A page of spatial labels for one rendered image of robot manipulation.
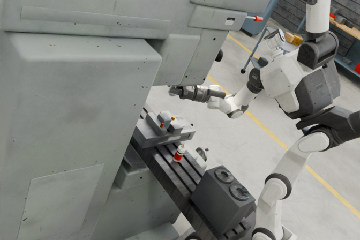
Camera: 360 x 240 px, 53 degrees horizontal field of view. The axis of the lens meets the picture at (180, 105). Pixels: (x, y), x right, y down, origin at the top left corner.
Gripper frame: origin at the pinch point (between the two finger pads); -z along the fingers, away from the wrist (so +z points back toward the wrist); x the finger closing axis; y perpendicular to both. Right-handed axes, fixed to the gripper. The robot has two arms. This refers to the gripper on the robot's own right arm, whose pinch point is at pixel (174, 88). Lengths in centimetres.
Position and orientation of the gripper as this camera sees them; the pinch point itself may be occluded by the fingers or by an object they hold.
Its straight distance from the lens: 184.5
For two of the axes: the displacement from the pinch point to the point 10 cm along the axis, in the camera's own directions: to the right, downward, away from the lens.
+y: -3.5, 7.9, 5.0
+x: 2.1, 5.9, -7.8
